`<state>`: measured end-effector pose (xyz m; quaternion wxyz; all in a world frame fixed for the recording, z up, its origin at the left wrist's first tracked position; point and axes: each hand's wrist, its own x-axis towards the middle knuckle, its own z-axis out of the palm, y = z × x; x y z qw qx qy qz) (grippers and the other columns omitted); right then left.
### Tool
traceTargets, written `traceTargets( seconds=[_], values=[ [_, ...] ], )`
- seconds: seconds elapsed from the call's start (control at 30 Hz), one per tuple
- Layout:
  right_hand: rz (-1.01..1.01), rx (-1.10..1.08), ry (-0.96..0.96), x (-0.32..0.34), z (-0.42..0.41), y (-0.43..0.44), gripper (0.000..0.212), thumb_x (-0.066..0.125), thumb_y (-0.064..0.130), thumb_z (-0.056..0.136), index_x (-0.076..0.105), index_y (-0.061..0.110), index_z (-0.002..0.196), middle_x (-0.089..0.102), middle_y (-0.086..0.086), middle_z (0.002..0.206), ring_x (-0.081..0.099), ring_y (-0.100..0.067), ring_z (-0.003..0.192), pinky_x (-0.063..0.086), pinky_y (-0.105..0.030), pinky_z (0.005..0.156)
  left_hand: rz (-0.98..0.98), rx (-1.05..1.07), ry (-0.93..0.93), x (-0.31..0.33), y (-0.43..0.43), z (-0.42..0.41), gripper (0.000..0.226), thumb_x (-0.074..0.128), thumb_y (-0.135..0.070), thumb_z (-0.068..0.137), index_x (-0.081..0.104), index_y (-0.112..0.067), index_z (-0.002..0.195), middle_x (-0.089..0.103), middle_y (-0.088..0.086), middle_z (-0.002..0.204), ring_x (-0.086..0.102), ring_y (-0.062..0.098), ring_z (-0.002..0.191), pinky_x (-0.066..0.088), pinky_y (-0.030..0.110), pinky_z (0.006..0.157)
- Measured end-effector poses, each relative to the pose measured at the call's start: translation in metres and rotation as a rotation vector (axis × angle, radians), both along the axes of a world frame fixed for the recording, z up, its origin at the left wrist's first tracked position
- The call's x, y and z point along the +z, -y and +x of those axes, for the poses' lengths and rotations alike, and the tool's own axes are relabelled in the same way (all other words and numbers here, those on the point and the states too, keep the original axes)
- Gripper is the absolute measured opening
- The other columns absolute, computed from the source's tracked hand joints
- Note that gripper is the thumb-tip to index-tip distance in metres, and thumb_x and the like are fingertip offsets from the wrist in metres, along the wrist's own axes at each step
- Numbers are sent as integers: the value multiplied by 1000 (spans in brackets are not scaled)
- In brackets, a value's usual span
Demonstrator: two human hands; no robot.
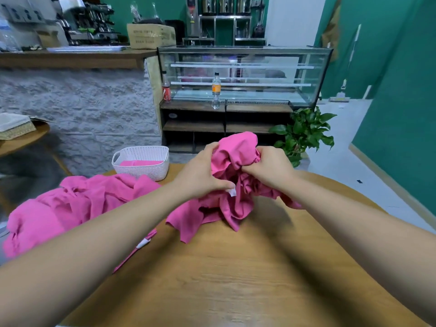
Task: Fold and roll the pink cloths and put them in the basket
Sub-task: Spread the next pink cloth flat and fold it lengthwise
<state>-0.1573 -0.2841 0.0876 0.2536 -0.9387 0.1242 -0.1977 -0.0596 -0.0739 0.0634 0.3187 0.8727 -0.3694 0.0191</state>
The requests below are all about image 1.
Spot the person's left hand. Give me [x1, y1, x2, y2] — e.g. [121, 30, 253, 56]
[172, 141, 237, 201]

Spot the person's right hand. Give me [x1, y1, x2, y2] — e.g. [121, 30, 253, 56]
[242, 145, 301, 195]

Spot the pink towel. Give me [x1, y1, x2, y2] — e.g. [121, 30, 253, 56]
[119, 159, 164, 168]
[165, 131, 305, 244]

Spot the white woven plastic basket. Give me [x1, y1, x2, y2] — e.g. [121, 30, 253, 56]
[111, 145, 170, 182]

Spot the pile of pink cloths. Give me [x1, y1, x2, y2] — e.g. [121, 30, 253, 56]
[2, 173, 162, 274]

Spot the person's left forearm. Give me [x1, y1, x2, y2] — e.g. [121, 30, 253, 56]
[0, 179, 200, 327]

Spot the person's right forearm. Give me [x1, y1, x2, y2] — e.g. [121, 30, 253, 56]
[285, 170, 436, 324]

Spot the green potted plant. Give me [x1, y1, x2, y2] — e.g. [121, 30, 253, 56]
[270, 106, 337, 168]

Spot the clear bottle with orange label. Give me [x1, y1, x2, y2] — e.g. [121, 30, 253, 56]
[210, 72, 223, 111]

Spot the red label cola bottle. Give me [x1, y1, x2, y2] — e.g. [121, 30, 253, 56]
[161, 74, 173, 103]

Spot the white mop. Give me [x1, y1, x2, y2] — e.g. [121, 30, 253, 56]
[328, 24, 363, 104]

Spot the glass display case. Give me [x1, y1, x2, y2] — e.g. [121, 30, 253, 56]
[157, 45, 334, 108]

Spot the metal urn stand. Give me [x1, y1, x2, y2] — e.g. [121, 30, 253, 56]
[181, 13, 268, 47]

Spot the cardboard box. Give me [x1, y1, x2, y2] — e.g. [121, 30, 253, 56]
[126, 23, 177, 50]

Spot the white door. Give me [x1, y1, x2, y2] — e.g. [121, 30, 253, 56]
[264, 0, 328, 48]

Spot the tall silver dispenser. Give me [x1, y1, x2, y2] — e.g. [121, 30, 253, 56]
[185, 0, 199, 38]

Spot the wooden bar counter top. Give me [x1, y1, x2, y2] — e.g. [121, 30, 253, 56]
[0, 49, 162, 71]

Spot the white flat tray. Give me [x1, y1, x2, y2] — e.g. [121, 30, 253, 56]
[46, 45, 128, 53]

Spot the small round wooden side table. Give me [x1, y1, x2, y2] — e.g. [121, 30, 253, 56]
[0, 122, 73, 196]

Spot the silver coffee machine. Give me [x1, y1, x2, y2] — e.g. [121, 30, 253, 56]
[57, 0, 124, 46]

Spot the small tan box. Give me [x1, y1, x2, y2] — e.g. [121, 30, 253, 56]
[35, 29, 62, 50]

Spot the gray wall socket strip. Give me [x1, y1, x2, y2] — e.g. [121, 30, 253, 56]
[0, 3, 42, 24]

